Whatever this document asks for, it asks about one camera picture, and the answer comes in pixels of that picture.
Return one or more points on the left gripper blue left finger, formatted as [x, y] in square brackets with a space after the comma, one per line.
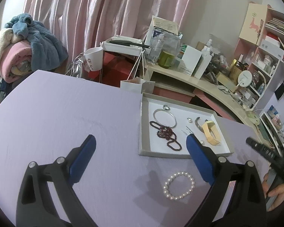
[79, 158]

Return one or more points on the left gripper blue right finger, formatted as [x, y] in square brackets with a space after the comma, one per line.
[203, 157]

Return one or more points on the cream wide bangle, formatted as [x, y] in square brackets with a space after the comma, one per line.
[211, 132]

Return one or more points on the small silver ring bangle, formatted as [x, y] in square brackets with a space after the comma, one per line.
[166, 107]

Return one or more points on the white jewelry tray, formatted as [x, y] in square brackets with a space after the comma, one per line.
[186, 115]

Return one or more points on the person's right hand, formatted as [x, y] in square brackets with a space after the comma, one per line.
[277, 193]

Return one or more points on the large silver bangle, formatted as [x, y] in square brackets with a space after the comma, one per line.
[165, 118]

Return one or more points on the black pouch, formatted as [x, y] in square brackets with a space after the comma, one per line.
[279, 92]

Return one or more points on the round white mirror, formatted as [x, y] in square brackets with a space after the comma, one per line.
[244, 79]

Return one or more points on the white paper gift bag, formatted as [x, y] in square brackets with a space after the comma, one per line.
[137, 84]

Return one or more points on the red storage box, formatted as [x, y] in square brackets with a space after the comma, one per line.
[115, 68]

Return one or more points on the white carton box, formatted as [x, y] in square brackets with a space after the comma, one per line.
[189, 60]

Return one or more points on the white paper cup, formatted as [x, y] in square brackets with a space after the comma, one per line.
[94, 58]

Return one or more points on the green glass jar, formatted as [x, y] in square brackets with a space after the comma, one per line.
[165, 59]

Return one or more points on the blue fleece blanket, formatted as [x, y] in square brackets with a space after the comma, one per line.
[48, 52]

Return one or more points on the clear plastic bag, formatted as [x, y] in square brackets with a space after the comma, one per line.
[162, 40]

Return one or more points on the pink folded blanket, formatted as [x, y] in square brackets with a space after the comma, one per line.
[16, 61]

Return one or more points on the black hairbrush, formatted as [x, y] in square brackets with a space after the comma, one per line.
[128, 43]

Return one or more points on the pink white shelf unit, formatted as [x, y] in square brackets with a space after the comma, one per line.
[260, 50]

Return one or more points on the pink curtain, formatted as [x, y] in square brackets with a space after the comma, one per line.
[83, 24]

